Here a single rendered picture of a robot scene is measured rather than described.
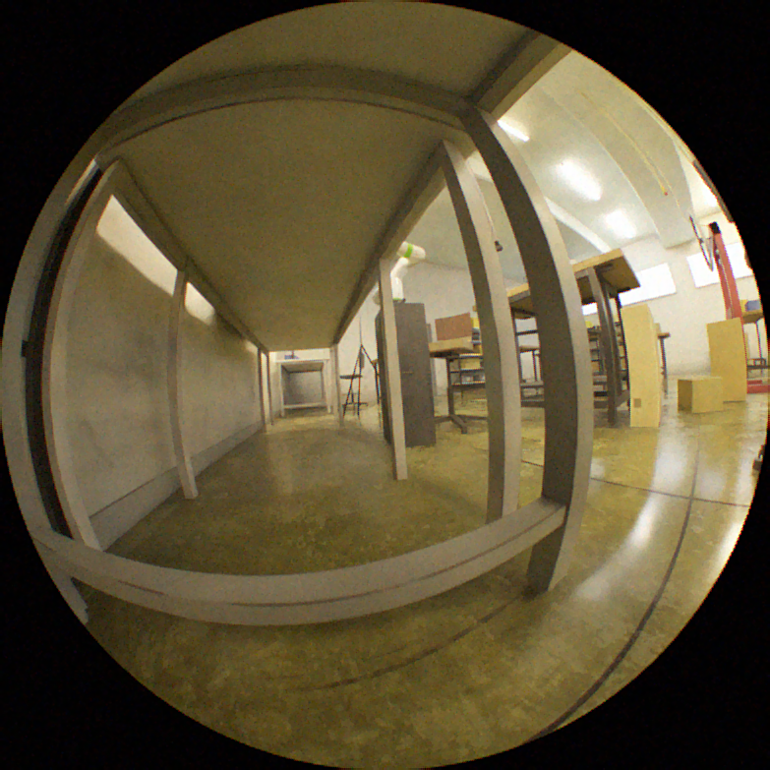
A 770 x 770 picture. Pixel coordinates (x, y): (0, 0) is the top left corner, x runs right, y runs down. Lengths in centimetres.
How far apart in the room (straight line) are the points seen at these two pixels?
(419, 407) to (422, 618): 111
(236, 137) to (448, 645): 94
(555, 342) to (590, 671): 41
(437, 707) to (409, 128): 91
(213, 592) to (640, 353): 169
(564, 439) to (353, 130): 67
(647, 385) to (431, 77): 154
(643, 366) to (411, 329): 136
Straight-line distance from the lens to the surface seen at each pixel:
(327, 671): 37
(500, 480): 41
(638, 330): 160
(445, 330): 215
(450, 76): 60
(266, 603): 22
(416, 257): 188
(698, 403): 208
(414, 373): 133
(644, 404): 160
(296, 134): 63
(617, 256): 163
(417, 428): 134
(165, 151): 72
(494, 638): 39
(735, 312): 320
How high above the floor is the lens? 33
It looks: 1 degrees up
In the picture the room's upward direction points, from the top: 5 degrees counter-clockwise
